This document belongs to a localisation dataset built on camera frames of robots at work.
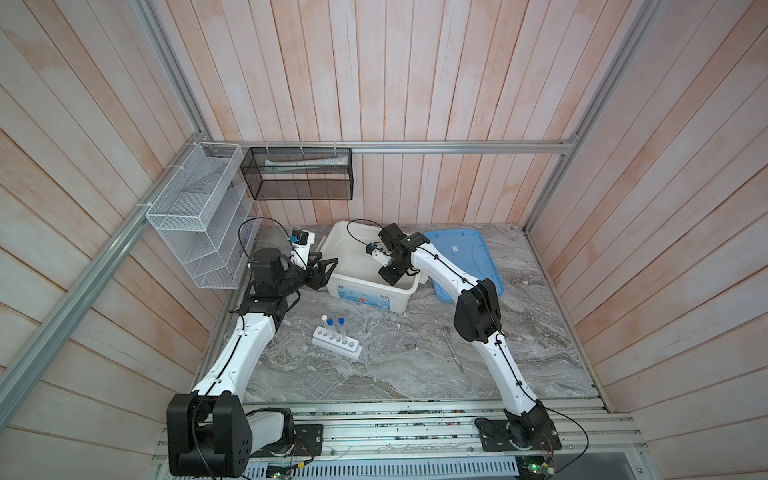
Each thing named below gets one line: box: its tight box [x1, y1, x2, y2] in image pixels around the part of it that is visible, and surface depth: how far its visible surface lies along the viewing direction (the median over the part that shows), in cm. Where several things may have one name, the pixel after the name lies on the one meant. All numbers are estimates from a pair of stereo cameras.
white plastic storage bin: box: [319, 220, 422, 313], surface depth 92 cm
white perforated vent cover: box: [245, 456, 520, 480], surface depth 71 cm
